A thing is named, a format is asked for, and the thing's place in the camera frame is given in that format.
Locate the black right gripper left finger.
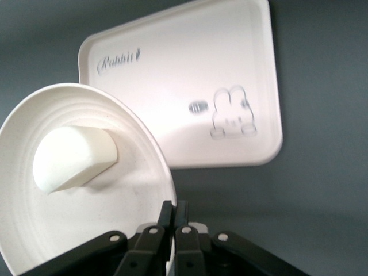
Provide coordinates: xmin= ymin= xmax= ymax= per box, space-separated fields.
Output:
xmin=27 ymin=200 xmax=174 ymax=276

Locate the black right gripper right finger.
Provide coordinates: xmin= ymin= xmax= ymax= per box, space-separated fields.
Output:
xmin=171 ymin=200 xmax=311 ymax=276

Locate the beige round plate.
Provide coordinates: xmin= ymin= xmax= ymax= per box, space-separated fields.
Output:
xmin=0 ymin=83 xmax=178 ymax=276

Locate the white steamed bun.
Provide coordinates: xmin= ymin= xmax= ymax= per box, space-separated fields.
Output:
xmin=33 ymin=125 xmax=119 ymax=194

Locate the beige rabbit print tray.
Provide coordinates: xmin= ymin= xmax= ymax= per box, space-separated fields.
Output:
xmin=78 ymin=0 xmax=284 ymax=171

